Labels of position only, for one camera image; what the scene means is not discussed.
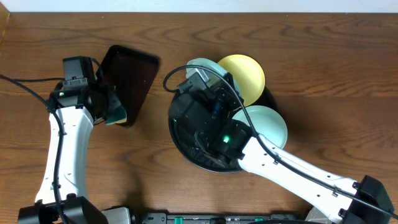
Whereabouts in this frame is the green and yellow sponge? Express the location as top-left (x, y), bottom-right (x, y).
top-left (104, 91), bottom-right (127, 125)

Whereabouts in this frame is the light green plate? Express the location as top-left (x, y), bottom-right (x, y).
top-left (246, 105), bottom-right (288, 149)
top-left (185, 58), bottom-right (241, 96)

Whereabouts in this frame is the yellow plate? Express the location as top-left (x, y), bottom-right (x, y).
top-left (218, 54), bottom-right (266, 106)

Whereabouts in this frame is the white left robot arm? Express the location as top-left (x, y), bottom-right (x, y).
top-left (18, 78), bottom-right (118, 223)

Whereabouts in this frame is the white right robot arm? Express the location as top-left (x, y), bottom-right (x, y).
top-left (169, 70), bottom-right (395, 223)

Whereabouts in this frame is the black rectangular water tray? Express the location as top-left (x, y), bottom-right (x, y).
top-left (101, 45), bottom-right (160, 128)

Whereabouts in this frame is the black round tray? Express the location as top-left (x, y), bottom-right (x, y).
top-left (168, 87), bottom-right (279, 173)

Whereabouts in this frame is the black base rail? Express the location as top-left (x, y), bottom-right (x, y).
top-left (102, 206), bottom-right (330, 224)

